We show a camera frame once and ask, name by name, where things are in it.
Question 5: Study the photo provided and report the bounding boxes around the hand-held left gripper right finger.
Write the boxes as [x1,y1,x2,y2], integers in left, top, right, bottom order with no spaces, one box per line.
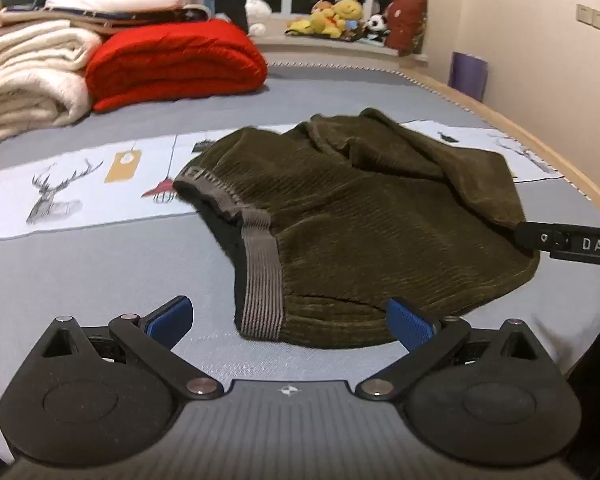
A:
[355,298,548,403]

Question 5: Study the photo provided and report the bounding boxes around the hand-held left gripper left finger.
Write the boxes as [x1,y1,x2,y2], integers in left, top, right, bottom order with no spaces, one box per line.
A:
[39,295,225,402]

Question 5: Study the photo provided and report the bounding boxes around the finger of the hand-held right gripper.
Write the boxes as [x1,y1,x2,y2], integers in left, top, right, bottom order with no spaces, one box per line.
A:
[512,221,600,262]

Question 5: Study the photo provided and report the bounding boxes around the olive corduroy pants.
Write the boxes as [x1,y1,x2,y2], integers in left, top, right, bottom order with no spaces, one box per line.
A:
[172,107,541,349]

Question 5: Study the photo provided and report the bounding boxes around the grey bed with deer print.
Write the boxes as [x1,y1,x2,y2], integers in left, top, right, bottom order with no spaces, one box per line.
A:
[0,60,600,480]

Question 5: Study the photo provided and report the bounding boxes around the purple mat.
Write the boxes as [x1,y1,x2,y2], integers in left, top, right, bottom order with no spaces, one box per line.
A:
[450,51,489,104]

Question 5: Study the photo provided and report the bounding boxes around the folded red quilt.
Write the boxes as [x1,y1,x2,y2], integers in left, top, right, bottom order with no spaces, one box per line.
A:
[85,19,269,113]

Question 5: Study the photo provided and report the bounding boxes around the dark red cushion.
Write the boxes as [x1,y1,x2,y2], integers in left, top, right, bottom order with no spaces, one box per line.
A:
[383,0,429,57]

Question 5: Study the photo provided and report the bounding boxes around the folded cream fluffy blanket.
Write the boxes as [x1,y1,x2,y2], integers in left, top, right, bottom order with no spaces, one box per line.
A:
[0,20,104,144]

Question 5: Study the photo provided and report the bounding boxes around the panda plush toy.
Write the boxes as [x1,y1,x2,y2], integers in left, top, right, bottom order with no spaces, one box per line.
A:
[364,14,392,42]

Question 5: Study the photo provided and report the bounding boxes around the grey window sill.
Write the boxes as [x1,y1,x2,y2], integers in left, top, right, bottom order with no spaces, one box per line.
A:
[250,14,431,68]

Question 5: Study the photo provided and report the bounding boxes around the yellow chick plush toy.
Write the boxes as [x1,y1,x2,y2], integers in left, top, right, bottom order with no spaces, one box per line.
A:
[329,0,365,40]

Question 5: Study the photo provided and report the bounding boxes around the folded dark patterned blanket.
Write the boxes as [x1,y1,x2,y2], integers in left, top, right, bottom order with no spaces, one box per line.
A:
[0,4,212,29]

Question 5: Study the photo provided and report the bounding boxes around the white plush toy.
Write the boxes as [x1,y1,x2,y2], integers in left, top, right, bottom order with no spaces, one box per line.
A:
[243,0,274,36]

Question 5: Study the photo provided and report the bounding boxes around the yellow bear plush toy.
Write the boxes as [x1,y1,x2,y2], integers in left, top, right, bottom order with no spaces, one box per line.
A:
[286,2,333,37]

